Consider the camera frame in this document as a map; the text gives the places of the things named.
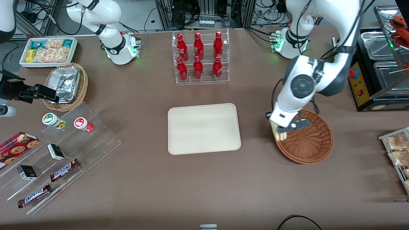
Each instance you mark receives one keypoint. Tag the clear acrylic bottle rack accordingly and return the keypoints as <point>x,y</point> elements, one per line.
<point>206,80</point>

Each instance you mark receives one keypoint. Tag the clear bag of snacks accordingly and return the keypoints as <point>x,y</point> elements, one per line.
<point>396,142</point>
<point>407,185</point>
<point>406,173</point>
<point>399,158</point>

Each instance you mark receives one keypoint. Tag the light wicker basket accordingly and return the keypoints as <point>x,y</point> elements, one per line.
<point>82,86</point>

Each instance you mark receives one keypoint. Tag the clear acrylic stepped shelf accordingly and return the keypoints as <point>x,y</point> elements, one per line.
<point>96,140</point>

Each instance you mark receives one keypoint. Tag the black food warmer case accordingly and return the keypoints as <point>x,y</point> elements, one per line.
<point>361,91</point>

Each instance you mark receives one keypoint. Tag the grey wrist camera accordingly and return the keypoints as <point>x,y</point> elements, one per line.
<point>8,111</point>
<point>297,124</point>

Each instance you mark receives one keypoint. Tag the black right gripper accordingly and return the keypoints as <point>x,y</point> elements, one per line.
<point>12,87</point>

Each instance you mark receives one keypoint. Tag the beige plastic tray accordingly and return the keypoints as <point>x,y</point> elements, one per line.
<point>204,129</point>

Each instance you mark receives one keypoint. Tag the white snack bin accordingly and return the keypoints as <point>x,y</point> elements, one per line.
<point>24,60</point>

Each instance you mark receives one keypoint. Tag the small grey device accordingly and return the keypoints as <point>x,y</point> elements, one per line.
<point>208,227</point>

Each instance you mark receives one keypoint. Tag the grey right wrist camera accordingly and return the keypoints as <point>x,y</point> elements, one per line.
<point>8,111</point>

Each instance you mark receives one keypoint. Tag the red sausage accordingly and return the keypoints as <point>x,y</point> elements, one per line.
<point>403,33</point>
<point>401,19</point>

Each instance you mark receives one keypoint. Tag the foil wrapped food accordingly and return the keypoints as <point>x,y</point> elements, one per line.
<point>65,83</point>

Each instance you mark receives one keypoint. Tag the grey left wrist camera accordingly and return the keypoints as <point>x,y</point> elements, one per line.
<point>297,124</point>

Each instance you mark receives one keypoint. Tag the red cola bottle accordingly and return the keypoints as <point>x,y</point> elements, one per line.
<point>217,69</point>
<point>182,71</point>
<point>218,45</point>
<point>198,47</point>
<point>182,48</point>
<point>198,69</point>

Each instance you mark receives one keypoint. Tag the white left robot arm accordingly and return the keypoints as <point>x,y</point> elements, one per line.
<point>300,84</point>

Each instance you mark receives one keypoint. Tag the white power strip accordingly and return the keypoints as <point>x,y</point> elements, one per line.
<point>206,23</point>

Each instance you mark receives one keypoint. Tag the clear bag of nuts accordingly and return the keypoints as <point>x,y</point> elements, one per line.
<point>54,43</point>
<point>51,55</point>

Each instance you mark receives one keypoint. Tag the small black box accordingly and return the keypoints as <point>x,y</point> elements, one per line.
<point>56,151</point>
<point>27,172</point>

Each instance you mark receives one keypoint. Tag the red lidded cup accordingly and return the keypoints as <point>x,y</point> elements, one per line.
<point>81,123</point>

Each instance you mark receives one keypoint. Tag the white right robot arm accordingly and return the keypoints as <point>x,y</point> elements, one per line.
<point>111,19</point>

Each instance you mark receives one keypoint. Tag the aluminium frame rack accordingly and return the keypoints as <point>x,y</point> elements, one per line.
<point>166,14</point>

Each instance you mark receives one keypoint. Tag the Snickers bar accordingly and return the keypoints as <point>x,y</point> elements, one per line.
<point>34,195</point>
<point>64,170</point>

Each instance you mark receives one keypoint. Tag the yellow snack pack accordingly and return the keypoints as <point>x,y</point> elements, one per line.
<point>30,55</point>

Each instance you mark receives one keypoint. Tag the steel warmer pan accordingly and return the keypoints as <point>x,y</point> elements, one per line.
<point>375,44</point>
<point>386,75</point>

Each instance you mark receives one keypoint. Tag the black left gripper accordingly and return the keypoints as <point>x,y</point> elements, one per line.
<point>267,117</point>

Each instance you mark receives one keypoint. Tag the teal snack pack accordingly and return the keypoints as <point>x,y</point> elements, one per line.
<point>68,43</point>
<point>36,43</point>

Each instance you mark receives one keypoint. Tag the triangle sandwich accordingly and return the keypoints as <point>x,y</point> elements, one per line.
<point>280,136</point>

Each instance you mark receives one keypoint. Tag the brown wicker basket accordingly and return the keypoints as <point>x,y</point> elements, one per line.
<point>310,143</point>

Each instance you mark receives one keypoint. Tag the red cookie box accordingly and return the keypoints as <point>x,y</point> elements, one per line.
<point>16,148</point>

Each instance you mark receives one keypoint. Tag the green lidded cup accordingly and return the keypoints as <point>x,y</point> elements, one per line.
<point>50,119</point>

